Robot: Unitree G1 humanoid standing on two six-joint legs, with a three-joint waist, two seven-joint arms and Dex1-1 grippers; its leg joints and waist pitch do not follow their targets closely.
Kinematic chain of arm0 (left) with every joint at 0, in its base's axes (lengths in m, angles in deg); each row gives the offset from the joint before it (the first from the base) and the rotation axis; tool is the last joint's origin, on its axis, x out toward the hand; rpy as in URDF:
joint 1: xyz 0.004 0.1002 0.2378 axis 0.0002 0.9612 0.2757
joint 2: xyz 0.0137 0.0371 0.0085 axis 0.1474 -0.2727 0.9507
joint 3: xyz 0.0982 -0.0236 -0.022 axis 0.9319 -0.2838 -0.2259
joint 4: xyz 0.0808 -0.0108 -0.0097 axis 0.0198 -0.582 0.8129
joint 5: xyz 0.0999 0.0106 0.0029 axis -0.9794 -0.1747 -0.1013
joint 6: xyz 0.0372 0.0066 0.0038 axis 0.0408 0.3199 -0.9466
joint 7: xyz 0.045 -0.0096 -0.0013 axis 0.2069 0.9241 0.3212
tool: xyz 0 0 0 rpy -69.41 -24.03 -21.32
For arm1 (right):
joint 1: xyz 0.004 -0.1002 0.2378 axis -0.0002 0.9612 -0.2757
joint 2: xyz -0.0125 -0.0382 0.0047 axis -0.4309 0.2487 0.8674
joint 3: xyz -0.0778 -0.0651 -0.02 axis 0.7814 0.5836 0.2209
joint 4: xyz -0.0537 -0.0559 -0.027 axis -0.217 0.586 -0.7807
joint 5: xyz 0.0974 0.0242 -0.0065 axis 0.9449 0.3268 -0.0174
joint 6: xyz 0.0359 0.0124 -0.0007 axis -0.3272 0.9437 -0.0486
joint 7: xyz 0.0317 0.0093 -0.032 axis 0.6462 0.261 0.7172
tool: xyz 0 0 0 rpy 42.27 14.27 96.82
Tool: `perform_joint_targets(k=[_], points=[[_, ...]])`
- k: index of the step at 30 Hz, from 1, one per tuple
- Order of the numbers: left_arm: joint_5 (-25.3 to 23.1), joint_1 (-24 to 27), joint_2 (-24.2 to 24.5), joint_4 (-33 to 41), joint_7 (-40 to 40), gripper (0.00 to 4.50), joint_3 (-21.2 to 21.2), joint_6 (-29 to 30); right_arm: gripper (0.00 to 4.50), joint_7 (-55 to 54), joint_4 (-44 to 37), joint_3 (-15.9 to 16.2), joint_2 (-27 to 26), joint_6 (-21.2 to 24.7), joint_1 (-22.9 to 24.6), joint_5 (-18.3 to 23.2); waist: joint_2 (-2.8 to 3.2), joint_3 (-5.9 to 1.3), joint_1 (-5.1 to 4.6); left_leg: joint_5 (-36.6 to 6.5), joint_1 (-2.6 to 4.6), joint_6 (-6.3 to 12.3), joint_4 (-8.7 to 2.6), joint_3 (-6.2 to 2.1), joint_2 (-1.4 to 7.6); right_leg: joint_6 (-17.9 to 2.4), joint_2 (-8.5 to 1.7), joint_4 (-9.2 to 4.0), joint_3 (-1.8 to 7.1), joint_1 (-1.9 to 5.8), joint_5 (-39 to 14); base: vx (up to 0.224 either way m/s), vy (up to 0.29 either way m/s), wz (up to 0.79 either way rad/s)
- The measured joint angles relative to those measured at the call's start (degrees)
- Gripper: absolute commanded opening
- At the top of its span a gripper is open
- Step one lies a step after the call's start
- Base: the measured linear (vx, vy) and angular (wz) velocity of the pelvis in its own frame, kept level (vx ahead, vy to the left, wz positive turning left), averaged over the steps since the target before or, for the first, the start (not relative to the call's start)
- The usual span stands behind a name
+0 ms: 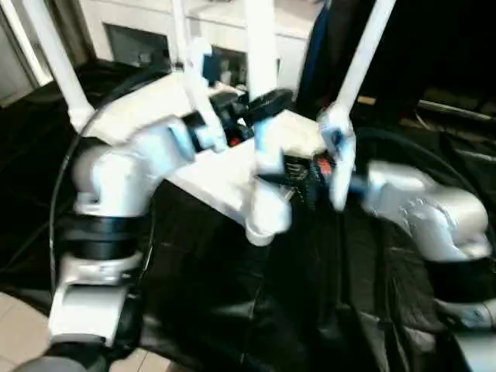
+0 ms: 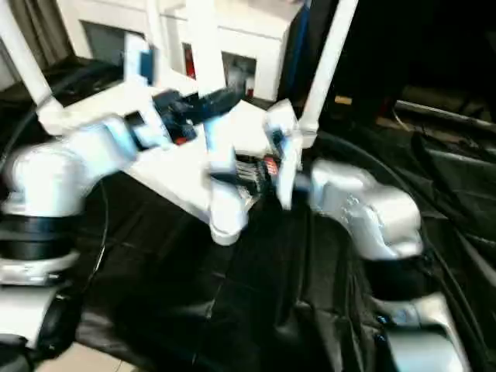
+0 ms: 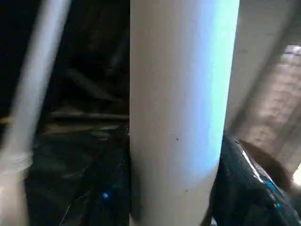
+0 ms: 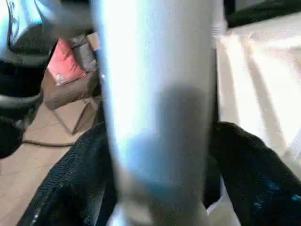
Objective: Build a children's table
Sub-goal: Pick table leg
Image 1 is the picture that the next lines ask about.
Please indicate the white plastic table leg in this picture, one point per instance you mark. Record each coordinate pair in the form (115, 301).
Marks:
(263, 46)
(364, 58)
(180, 31)
(66, 69)

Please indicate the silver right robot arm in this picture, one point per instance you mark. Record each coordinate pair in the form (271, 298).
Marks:
(426, 201)

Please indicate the white glass-door cabinet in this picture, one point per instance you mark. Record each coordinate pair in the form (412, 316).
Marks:
(290, 23)

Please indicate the black work mat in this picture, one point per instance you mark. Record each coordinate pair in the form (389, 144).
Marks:
(232, 302)

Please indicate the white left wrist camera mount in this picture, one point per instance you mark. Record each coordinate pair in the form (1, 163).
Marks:
(201, 97)

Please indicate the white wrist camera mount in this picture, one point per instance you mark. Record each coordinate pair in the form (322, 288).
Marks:
(341, 155)
(201, 97)

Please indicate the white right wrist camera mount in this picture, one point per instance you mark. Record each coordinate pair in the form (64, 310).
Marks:
(341, 155)

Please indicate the dark metal rail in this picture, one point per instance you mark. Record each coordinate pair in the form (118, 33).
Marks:
(457, 110)

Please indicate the white window frame bar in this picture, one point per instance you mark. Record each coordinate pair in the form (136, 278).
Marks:
(23, 50)

